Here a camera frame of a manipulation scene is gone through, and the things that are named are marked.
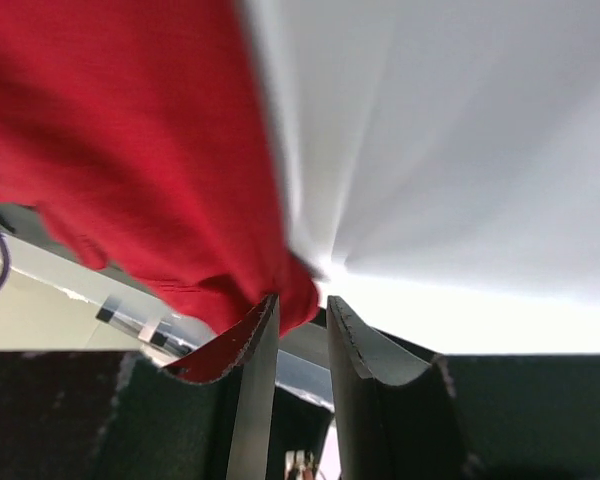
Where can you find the red t shirt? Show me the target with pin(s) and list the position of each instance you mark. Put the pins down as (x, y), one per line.
(134, 129)

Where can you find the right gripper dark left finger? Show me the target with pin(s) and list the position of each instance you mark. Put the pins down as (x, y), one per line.
(116, 415)

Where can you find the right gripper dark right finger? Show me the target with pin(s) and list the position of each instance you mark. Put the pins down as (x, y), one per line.
(404, 412)

